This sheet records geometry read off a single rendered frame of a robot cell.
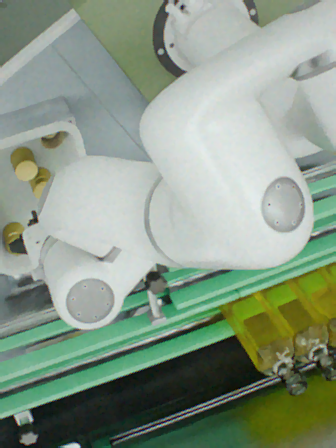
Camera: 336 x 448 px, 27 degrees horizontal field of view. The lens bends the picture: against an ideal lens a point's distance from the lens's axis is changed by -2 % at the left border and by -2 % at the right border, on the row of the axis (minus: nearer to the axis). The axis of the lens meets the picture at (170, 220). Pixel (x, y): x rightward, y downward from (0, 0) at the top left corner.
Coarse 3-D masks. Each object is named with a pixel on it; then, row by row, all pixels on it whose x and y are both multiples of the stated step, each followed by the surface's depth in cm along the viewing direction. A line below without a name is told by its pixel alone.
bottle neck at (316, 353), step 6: (318, 348) 98; (324, 348) 98; (312, 354) 99; (318, 354) 98; (324, 354) 97; (330, 354) 97; (312, 360) 99; (318, 360) 97; (324, 360) 96; (330, 360) 96; (318, 366) 97; (324, 366) 96; (330, 366) 95; (324, 372) 96; (330, 372) 97; (330, 378) 96
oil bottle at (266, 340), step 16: (224, 304) 109; (240, 304) 106; (256, 304) 105; (240, 320) 103; (256, 320) 103; (272, 320) 102; (240, 336) 105; (256, 336) 100; (272, 336) 100; (288, 336) 99; (256, 352) 99; (272, 352) 98; (288, 352) 98; (272, 368) 98
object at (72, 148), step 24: (0, 144) 93; (24, 144) 102; (72, 144) 99; (0, 168) 103; (48, 168) 106; (0, 192) 105; (24, 192) 106; (0, 216) 107; (24, 216) 109; (0, 240) 108; (0, 264) 103; (24, 264) 105
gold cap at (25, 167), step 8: (16, 152) 101; (24, 152) 101; (16, 160) 100; (24, 160) 99; (32, 160) 100; (16, 168) 99; (24, 168) 99; (32, 168) 100; (24, 176) 100; (32, 176) 100
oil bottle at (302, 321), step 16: (272, 288) 108; (288, 288) 107; (272, 304) 105; (288, 304) 104; (304, 304) 104; (288, 320) 102; (304, 320) 101; (320, 320) 101; (304, 336) 99; (320, 336) 99; (304, 352) 99
